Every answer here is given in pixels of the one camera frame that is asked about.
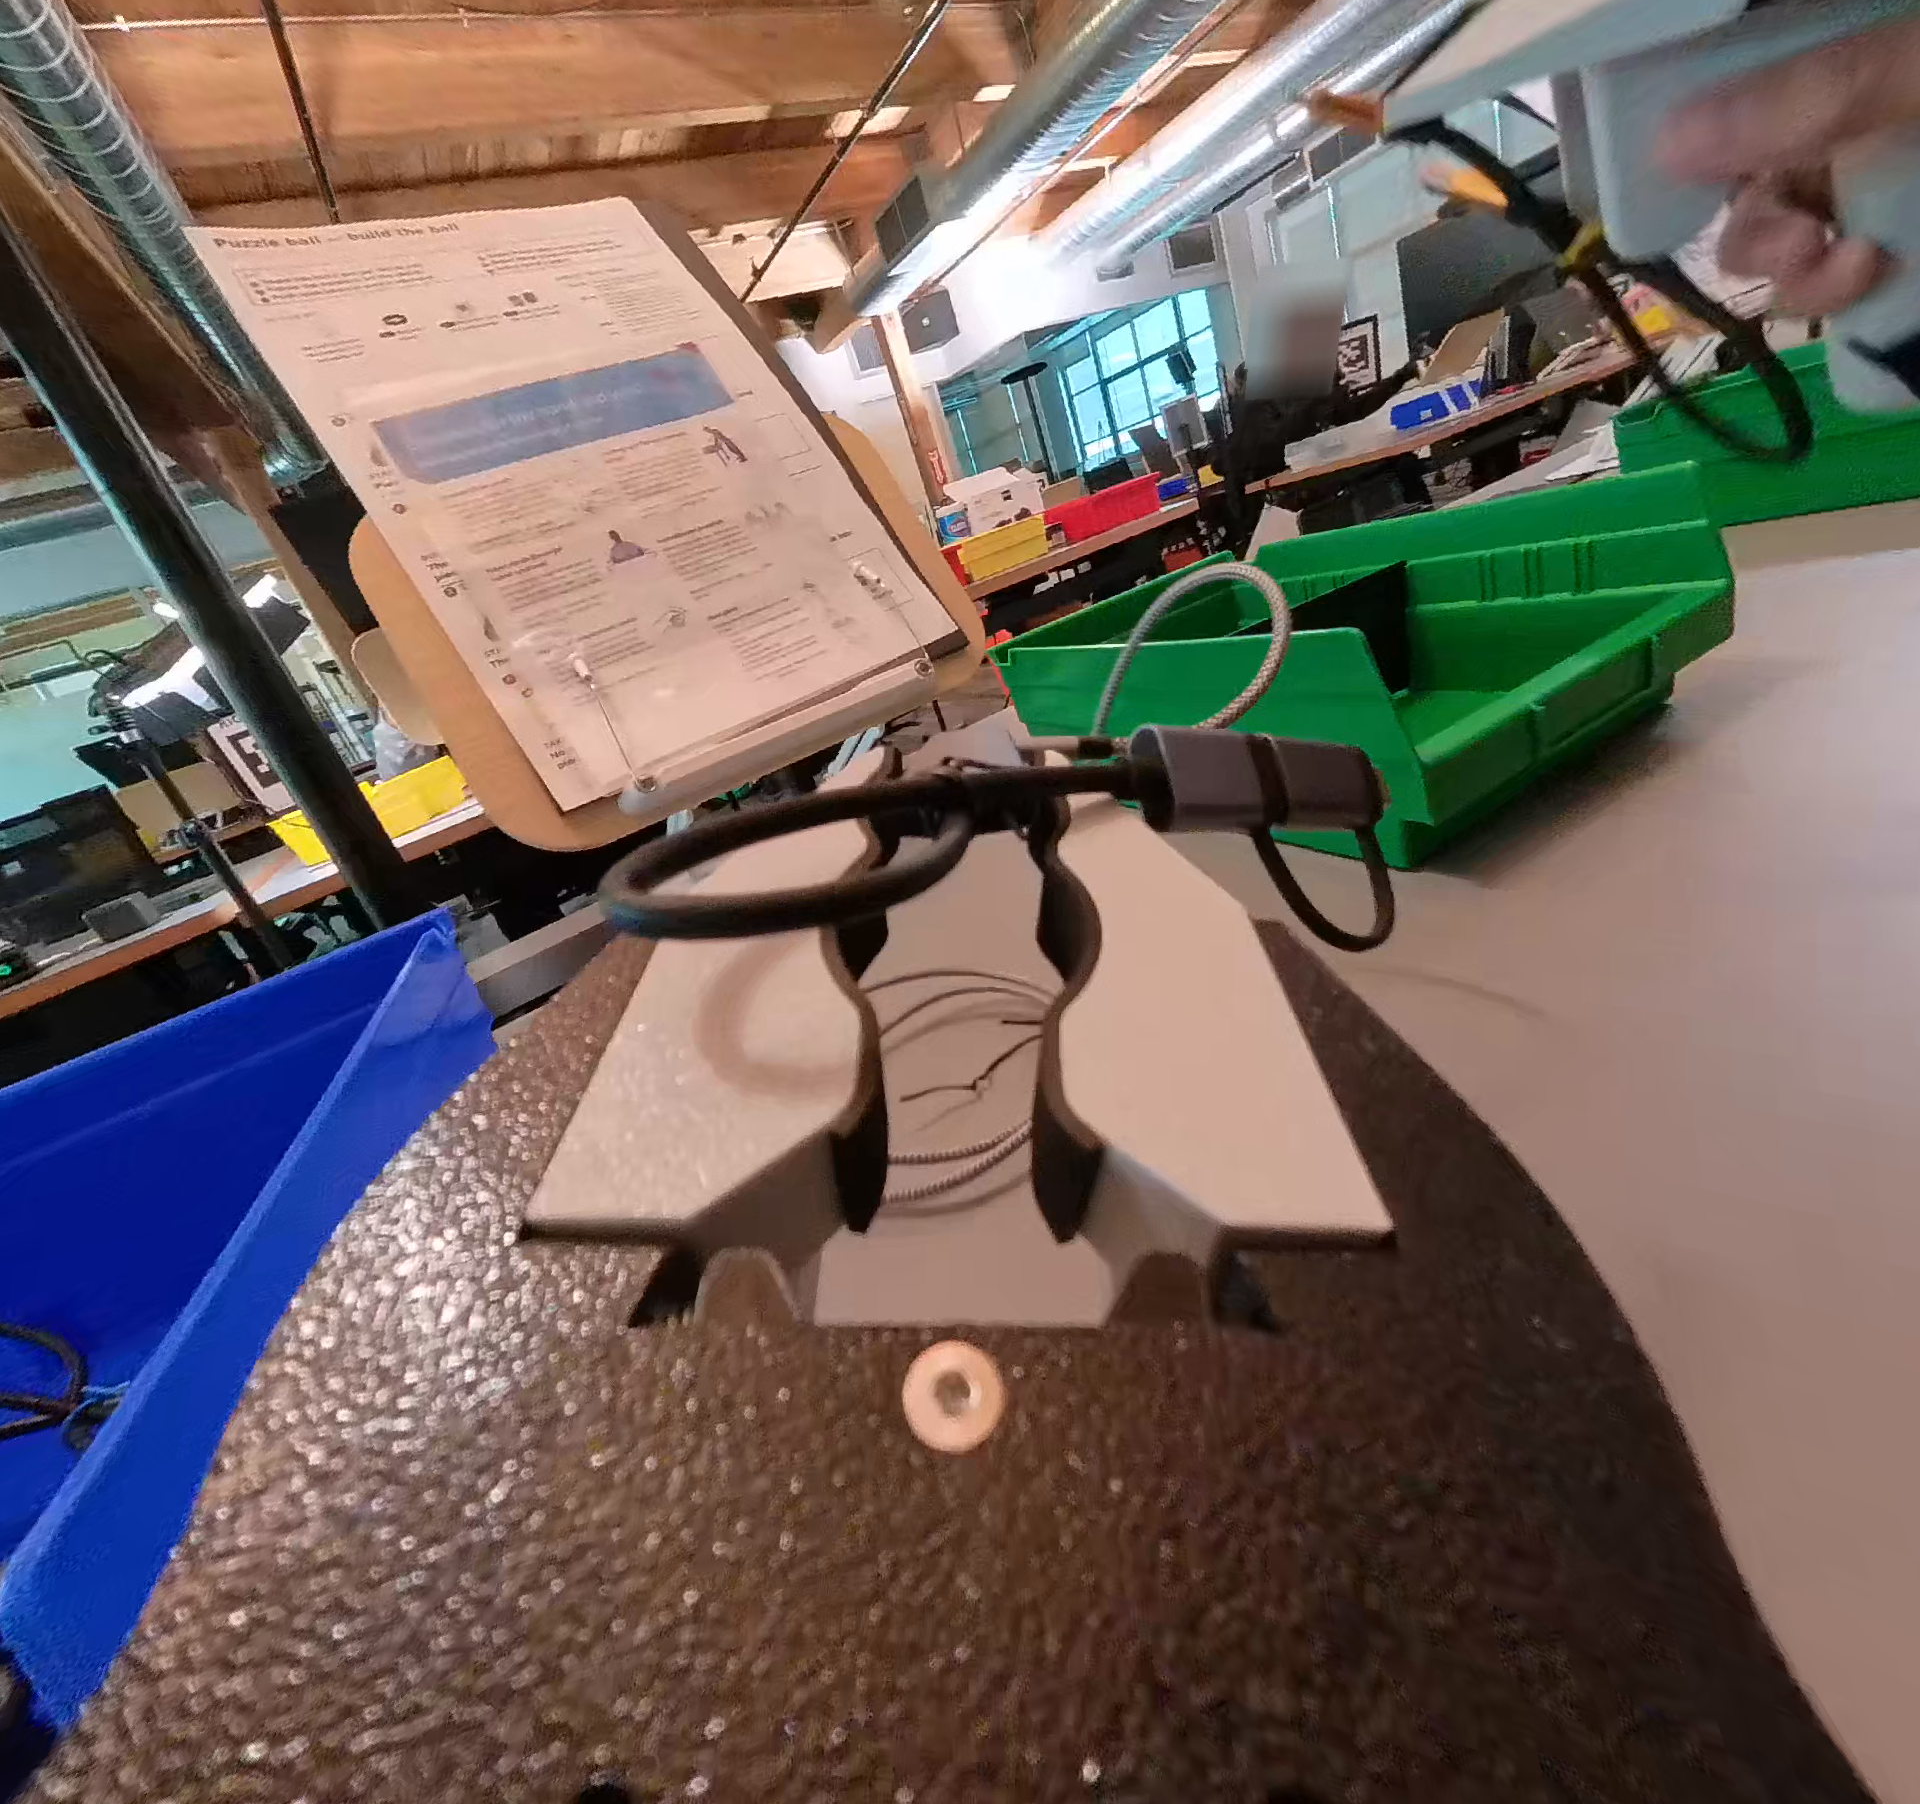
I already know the red plastic bin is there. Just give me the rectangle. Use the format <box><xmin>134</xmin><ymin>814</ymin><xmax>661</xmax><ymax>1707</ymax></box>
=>
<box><xmin>1037</xmin><ymin>471</ymin><xmax>1165</xmax><ymax>545</ymax></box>

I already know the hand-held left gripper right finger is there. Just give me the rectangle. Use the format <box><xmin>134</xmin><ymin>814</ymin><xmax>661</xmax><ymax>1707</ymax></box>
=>
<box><xmin>1027</xmin><ymin>792</ymin><xmax>1400</xmax><ymax>1289</ymax></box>

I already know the blue plastic bin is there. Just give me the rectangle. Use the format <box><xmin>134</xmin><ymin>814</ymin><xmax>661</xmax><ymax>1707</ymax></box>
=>
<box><xmin>0</xmin><ymin>907</ymin><xmax>499</xmax><ymax>1733</ymax></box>

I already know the silver spiral duct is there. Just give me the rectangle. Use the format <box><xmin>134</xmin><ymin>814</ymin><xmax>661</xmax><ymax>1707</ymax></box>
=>
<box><xmin>0</xmin><ymin>0</ymin><xmax>330</xmax><ymax>474</ymax></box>
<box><xmin>1034</xmin><ymin>0</ymin><xmax>1703</xmax><ymax>267</ymax></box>

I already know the grey braided USB cable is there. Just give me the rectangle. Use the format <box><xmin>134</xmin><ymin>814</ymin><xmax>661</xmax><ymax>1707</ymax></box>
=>
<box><xmin>881</xmin><ymin>561</ymin><xmax>1296</xmax><ymax>1215</ymax></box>

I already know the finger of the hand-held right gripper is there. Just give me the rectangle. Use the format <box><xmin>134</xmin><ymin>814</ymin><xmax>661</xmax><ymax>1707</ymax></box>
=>
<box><xmin>1547</xmin><ymin>46</ymin><xmax>1722</xmax><ymax>264</ymax></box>
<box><xmin>1380</xmin><ymin>0</ymin><xmax>1767</xmax><ymax>135</ymax></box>

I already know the grey desk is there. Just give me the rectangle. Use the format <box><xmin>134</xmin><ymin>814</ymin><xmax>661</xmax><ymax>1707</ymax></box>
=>
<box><xmin>450</xmin><ymin>484</ymin><xmax>1920</xmax><ymax>1804</ymax></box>

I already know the person's right hand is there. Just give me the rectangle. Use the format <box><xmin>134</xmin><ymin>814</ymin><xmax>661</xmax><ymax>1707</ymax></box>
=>
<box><xmin>1661</xmin><ymin>21</ymin><xmax>1920</xmax><ymax>321</ymax></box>

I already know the black cable with blue tie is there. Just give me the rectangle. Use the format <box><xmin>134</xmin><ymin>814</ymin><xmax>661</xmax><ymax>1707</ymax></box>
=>
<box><xmin>0</xmin><ymin>1319</ymin><xmax>134</xmax><ymax>1457</ymax></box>

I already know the green plastic bin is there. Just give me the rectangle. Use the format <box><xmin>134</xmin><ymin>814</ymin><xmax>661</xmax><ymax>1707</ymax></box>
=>
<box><xmin>989</xmin><ymin>460</ymin><xmax>1737</xmax><ymax>871</ymax></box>
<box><xmin>1611</xmin><ymin>338</ymin><xmax>1920</xmax><ymax>532</ymax></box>

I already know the black monitor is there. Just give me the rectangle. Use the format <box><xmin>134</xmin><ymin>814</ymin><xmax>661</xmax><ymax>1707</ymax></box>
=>
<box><xmin>1397</xmin><ymin>206</ymin><xmax>1566</xmax><ymax>353</ymax></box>

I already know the black tripod with light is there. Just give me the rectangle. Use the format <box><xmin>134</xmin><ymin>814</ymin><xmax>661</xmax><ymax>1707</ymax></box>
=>
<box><xmin>74</xmin><ymin>604</ymin><xmax>310</xmax><ymax>987</ymax></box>

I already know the black cable with yellow tie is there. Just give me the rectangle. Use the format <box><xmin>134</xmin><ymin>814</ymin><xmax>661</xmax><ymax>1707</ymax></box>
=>
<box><xmin>1301</xmin><ymin>85</ymin><xmax>1820</xmax><ymax>466</ymax></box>

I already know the black white tag sign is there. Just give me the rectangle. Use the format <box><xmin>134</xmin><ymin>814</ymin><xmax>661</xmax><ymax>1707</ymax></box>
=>
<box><xmin>197</xmin><ymin>720</ymin><xmax>298</xmax><ymax>826</ymax></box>

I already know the document stand with instruction sheet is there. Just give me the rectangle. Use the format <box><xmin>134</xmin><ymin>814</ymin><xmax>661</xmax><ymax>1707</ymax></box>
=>
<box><xmin>181</xmin><ymin>194</ymin><xmax>996</xmax><ymax>855</ymax></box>

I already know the black stand pole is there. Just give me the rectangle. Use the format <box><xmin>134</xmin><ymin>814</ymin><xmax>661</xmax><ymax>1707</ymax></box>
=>
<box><xmin>0</xmin><ymin>206</ymin><xmax>439</xmax><ymax>936</ymax></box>

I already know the silver duct with vent grilles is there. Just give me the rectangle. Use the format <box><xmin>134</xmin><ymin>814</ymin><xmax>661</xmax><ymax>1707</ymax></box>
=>
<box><xmin>841</xmin><ymin>0</ymin><xmax>1359</xmax><ymax>324</ymax></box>

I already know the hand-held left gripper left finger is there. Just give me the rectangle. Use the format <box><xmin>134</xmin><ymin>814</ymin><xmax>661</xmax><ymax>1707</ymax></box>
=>
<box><xmin>524</xmin><ymin>805</ymin><xmax>889</xmax><ymax>1247</ymax></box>

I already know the thin black wire tie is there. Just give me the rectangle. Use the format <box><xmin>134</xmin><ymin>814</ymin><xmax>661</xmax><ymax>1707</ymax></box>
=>
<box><xmin>875</xmin><ymin>969</ymin><xmax>1056</xmax><ymax>1103</ymax></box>

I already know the grey USB hub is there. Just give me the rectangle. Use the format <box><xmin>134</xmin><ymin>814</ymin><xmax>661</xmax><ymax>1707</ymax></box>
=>
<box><xmin>595</xmin><ymin>716</ymin><xmax>1400</xmax><ymax>956</ymax></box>

